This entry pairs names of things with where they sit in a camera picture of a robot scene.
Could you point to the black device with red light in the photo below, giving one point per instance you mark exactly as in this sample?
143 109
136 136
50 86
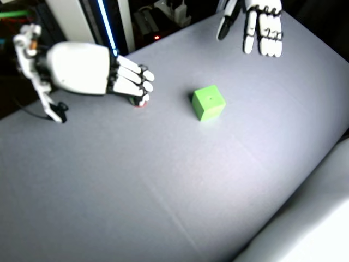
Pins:
159 36

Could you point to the grey table cloth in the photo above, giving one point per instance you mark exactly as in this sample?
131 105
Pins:
136 177

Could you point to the white column with blue light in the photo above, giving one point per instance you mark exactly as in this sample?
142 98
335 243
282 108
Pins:
68 19

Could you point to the white power adapter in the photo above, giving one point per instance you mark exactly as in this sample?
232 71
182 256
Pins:
181 13

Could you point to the green cube block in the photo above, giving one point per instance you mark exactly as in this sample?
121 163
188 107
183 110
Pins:
210 101

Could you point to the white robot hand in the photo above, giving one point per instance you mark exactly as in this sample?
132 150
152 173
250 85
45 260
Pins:
79 68
268 27

